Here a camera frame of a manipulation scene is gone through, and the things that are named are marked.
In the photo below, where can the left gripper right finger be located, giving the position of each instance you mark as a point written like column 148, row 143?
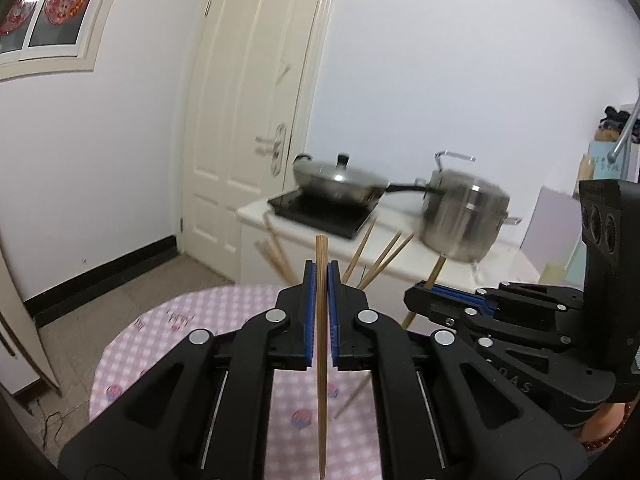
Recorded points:
column 443, row 411

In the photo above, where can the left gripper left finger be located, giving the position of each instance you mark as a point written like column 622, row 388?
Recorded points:
column 207, row 420

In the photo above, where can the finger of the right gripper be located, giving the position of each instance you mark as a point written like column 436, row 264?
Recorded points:
column 438, row 309
column 476, row 301

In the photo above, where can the wooden chopstick three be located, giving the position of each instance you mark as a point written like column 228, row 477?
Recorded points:
column 428, row 285

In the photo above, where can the wooden chopstick five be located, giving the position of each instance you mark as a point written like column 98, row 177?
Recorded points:
column 380, row 258

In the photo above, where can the wooden chopstick one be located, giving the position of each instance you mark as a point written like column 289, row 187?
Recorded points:
column 322, row 321

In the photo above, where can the wooden chopstick two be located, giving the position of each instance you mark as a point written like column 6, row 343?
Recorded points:
column 286, row 265

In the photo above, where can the wooden chopstick four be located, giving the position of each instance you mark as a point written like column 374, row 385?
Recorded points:
column 270, row 255

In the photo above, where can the wooden chopstick seven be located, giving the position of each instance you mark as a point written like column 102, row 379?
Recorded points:
column 388, row 260

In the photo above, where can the white kitchen counter cabinet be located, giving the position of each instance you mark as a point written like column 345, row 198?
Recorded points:
column 503, row 263

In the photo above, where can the person right hand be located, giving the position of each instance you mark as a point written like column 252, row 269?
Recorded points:
column 604, row 426

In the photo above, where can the stainless steel steamer pot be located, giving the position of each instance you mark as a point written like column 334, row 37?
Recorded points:
column 463, row 215

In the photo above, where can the pink checkered tablecloth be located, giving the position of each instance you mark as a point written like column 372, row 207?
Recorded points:
column 292, row 432

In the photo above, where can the black induction cooker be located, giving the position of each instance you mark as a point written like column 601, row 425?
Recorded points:
column 341, row 219

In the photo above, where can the wok with glass lid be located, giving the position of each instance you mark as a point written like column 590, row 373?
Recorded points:
column 340, row 183

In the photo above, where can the white door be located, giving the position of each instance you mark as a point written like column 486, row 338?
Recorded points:
column 248, row 76

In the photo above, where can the window with red decals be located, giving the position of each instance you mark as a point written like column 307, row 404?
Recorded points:
column 51, row 36

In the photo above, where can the silver door handle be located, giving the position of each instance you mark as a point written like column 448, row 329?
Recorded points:
column 273, row 147

